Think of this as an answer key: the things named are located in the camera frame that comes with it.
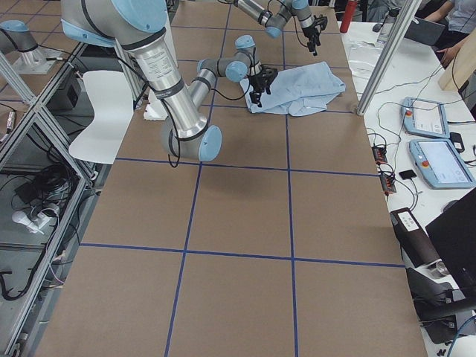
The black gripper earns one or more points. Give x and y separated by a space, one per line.
257 81
311 33

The light blue button shirt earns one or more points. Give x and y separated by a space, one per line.
300 91

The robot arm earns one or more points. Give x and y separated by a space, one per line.
139 27
274 23

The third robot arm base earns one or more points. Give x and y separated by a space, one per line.
16 36

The clear plastic bag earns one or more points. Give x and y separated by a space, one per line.
362 58

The red bottle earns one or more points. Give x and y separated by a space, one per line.
348 15

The blue teach pendant far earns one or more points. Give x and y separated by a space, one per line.
426 118

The blue teach pendant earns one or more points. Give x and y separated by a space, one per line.
440 164
426 118

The blue teach pendant near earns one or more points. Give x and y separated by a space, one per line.
440 164

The black label printer device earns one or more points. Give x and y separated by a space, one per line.
416 244

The black monitor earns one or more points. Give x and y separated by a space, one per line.
452 234

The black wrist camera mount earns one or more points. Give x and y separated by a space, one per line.
268 75
319 23

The aluminium frame post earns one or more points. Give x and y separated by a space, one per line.
396 35

